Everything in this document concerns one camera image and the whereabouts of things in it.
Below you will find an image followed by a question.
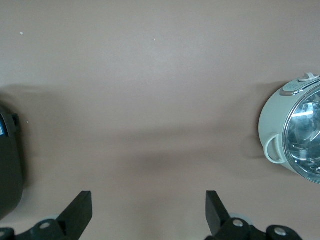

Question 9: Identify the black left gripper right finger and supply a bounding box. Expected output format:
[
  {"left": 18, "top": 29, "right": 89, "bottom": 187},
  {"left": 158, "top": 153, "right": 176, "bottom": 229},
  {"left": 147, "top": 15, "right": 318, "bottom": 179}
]
[{"left": 204, "top": 190, "right": 252, "bottom": 240}]

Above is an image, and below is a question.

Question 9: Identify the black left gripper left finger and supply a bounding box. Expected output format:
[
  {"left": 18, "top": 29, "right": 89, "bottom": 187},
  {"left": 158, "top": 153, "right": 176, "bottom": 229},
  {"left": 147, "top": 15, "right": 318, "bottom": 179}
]
[{"left": 14, "top": 190, "right": 94, "bottom": 240}]

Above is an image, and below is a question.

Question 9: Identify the stainless steel pot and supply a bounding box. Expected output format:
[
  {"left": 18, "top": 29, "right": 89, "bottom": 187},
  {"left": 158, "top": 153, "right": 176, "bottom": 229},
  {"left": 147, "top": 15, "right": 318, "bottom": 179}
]
[{"left": 258, "top": 72, "right": 320, "bottom": 186}]

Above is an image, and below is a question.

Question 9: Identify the black round appliance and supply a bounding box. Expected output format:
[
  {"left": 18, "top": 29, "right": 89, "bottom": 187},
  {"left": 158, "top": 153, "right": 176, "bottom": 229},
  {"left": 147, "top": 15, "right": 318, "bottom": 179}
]
[{"left": 0, "top": 99, "right": 25, "bottom": 221}]

